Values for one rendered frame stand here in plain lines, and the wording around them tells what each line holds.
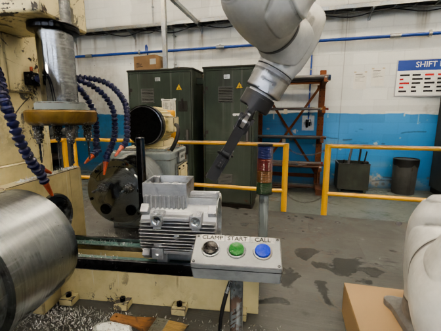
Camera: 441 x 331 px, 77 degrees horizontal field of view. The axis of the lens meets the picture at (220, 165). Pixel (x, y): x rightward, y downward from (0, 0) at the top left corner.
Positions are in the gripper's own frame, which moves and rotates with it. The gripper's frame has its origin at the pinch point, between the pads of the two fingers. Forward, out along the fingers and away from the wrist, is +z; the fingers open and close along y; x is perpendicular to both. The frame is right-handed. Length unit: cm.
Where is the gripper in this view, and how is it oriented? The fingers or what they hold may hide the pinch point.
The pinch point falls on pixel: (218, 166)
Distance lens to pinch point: 69.6
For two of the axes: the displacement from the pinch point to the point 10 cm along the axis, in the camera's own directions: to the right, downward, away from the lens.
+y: -1.2, 1.8, -9.8
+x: 8.6, 5.1, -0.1
